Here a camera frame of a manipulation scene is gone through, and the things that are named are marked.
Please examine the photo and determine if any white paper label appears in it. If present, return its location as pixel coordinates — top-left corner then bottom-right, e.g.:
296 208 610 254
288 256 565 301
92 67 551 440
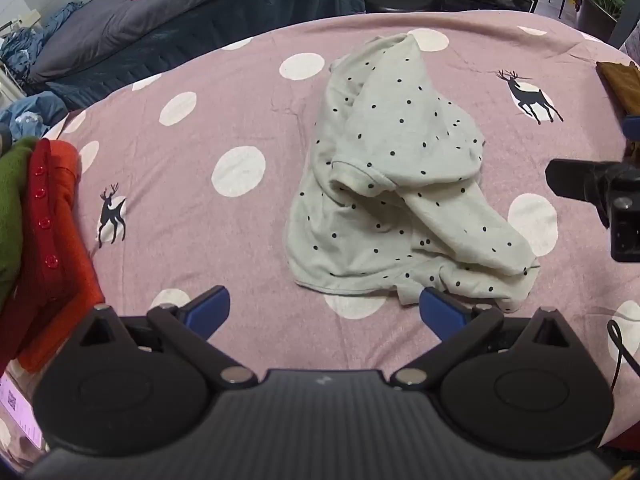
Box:
0 375 45 452

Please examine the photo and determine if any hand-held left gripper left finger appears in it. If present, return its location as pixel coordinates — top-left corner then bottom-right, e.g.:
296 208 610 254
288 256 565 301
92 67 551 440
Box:
75 285 256 393

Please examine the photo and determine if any orange garment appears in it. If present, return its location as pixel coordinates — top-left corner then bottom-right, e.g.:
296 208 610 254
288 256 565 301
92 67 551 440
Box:
20 140 107 373

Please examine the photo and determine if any black cable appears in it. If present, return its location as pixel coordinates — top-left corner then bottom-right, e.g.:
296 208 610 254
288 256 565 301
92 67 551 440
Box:
607 320 626 390

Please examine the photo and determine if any pink deer-print bedsheet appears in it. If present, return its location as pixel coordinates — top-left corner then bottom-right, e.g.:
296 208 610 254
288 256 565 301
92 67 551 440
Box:
0 9 640 463

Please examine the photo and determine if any red buttoned cardigan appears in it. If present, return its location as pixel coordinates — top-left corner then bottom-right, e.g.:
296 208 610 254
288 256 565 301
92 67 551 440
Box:
0 138 66 361

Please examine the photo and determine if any dark grey bed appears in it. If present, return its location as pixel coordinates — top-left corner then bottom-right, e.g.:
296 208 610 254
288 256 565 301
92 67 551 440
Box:
25 0 366 111

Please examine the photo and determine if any brown garment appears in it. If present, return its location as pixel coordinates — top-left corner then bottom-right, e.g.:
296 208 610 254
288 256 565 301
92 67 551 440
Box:
596 61 640 117

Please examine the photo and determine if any white polka-dot shirt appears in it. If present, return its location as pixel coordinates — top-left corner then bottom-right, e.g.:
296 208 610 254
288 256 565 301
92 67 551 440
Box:
284 33 542 314

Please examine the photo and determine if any blue denim clothes pile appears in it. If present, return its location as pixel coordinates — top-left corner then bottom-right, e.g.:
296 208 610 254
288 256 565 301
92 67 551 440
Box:
0 2 83 128

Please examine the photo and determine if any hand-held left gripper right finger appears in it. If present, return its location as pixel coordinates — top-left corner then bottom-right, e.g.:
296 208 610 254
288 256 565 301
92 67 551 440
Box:
390 287 576 389

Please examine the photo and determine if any green garment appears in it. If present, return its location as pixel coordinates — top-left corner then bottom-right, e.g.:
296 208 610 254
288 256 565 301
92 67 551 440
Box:
0 136 40 306

